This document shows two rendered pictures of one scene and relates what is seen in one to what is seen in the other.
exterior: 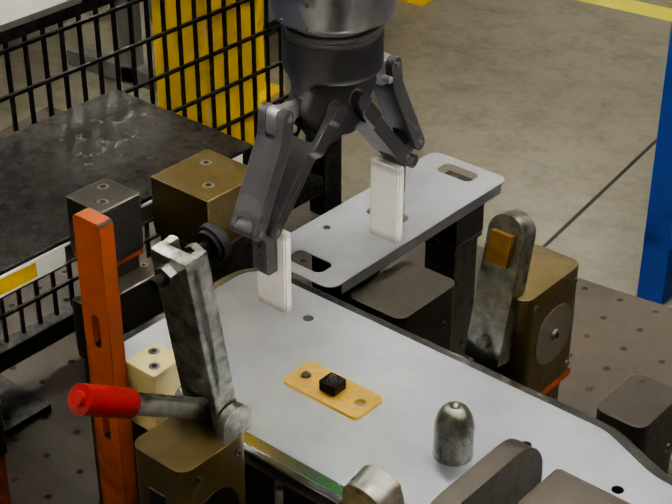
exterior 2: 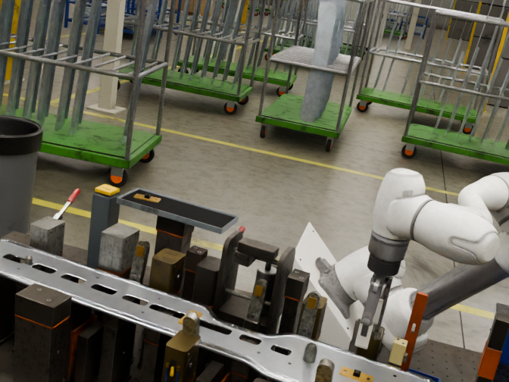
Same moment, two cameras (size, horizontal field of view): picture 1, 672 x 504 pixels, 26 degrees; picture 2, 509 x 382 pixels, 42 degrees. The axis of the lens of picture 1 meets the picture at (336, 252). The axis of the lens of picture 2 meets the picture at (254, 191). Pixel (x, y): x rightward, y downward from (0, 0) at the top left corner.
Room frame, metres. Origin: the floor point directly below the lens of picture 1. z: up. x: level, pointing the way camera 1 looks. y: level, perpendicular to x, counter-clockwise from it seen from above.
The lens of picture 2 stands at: (2.21, -0.88, 1.92)
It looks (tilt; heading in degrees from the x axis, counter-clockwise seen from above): 18 degrees down; 157
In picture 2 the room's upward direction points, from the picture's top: 10 degrees clockwise
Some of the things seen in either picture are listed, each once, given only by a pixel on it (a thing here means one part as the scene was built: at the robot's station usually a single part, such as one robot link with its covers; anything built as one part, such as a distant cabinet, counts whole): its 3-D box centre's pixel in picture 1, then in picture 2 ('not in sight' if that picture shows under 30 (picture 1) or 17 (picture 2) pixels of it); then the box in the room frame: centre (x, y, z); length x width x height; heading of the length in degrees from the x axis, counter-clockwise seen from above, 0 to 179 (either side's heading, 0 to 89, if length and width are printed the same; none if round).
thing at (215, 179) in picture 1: (215, 325); not in sight; (1.27, 0.13, 0.88); 0.08 x 0.08 x 0.36; 49
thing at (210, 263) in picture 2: not in sight; (205, 317); (0.50, -0.24, 0.89); 0.12 x 0.07 x 0.38; 139
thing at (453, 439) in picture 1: (453, 436); (310, 354); (0.91, -0.09, 1.02); 0.03 x 0.03 x 0.07
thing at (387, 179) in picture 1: (386, 200); (363, 334); (1.04, -0.04, 1.16); 0.03 x 0.01 x 0.07; 49
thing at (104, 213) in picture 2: not in sight; (101, 254); (0.11, -0.51, 0.92); 0.08 x 0.08 x 0.44; 49
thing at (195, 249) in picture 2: not in sight; (188, 308); (0.46, -0.28, 0.90); 0.05 x 0.05 x 0.40; 49
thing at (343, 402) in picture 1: (332, 385); (357, 374); (0.99, 0.00, 1.01); 0.08 x 0.04 x 0.01; 49
